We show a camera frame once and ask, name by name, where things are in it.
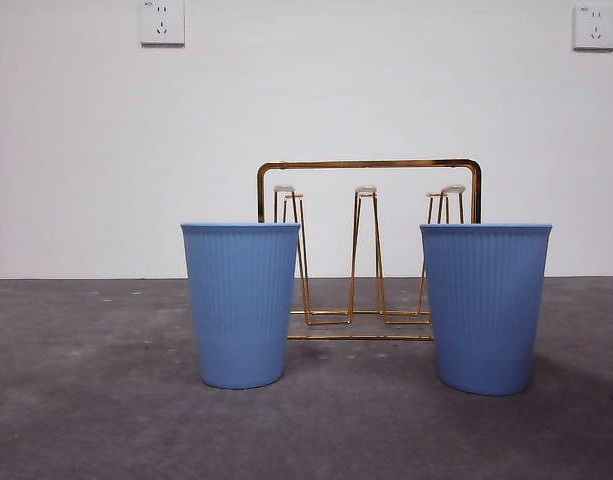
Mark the white wall socket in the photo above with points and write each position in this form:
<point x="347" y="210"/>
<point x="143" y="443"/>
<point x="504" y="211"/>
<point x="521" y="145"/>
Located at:
<point x="594" y="27"/>
<point x="162" y="22"/>

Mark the blue ribbed plastic cup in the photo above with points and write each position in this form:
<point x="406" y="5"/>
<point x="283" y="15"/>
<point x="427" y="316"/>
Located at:
<point x="241" y="310"/>
<point x="486" y="310"/>

